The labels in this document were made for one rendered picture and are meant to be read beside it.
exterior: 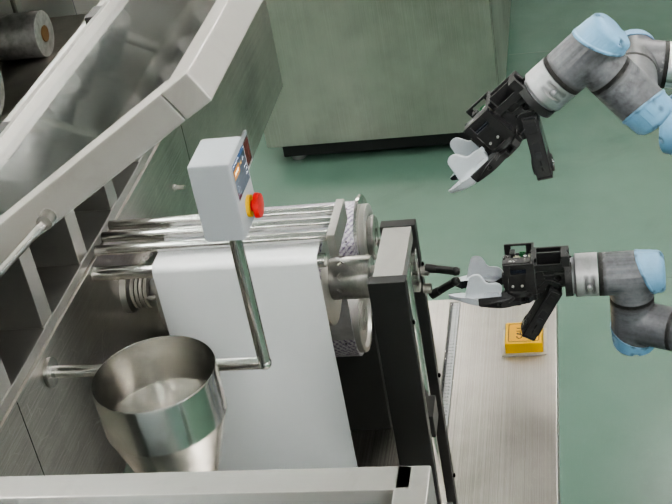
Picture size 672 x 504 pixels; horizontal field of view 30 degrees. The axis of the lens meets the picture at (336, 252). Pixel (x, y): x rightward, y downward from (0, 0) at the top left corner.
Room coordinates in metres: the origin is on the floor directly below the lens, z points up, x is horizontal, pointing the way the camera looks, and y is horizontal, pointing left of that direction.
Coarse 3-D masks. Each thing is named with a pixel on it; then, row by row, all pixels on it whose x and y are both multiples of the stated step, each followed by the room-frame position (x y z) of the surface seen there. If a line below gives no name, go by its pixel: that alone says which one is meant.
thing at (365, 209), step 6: (366, 204) 1.82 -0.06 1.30; (360, 210) 1.80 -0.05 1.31; (366, 210) 1.81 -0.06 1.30; (360, 216) 1.79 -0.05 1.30; (366, 216) 1.80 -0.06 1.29; (360, 222) 1.78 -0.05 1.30; (360, 228) 1.77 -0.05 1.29; (360, 234) 1.76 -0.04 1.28; (360, 240) 1.76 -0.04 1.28; (366, 240) 1.77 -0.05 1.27; (360, 246) 1.75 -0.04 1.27; (366, 246) 1.76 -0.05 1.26; (360, 252) 1.75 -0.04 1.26; (366, 252) 1.75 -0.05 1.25
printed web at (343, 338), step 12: (312, 204) 1.85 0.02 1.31; (324, 204) 1.84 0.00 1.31; (348, 204) 1.82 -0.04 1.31; (348, 216) 1.79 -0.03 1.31; (324, 228) 1.59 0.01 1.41; (348, 228) 1.77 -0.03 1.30; (348, 240) 1.76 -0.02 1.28; (348, 252) 1.75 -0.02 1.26; (348, 312) 1.63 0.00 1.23; (336, 324) 1.64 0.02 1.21; (348, 324) 1.63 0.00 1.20; (336, 336) 1.64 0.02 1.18; (348, 336) 1.63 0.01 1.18; (336, 348) 1.64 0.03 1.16; (348, 348) 1.64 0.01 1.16
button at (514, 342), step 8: (512, 328) 1.93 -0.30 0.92; (520, 328) 1.92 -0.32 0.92; (512, 336) 1.90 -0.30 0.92; (520, 336) 1.90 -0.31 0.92; (512, 344) 1.88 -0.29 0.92; (520, 344) 1.88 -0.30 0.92; (528, 344) 1.87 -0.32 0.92; (536, 344) 1.87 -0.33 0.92; (512, 352) 1.88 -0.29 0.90; (520, 352) 1.87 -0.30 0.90; (528, 352) 1.87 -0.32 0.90
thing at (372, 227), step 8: (368, 216) 1.82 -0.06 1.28; (368, 224) 1.79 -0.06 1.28; (376, 224) 1.82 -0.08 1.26; (368, 232) 1.78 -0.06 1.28; (376, 232) 1.81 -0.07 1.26; (368, 240) 1.77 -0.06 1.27; (376, 240) 1.80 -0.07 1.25; (368, 248) 1.77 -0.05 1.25; (376, 248) 1.79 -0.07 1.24; (376, 256) 1.78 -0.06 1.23
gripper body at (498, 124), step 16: (512, 80) 1.74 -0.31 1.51; (496, 96) 1.76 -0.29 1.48; (512, 96) 1.74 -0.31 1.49; (528, 96) 1.72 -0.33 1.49; (480, 112) 1.75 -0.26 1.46; (496, 112) 1.74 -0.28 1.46; (512, 112) 1.75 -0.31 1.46; (528, 112) 1.73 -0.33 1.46; (544, 112) 1.71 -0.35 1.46; (464, 128) 1.76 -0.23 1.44; (480, 128) 1.74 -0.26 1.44; (496, 128) 1.73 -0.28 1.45; (512, 128) 1.74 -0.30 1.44; (480, 144) 1.74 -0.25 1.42; (496, 144) 1.73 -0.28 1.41; (512, 144) 1.72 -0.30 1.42
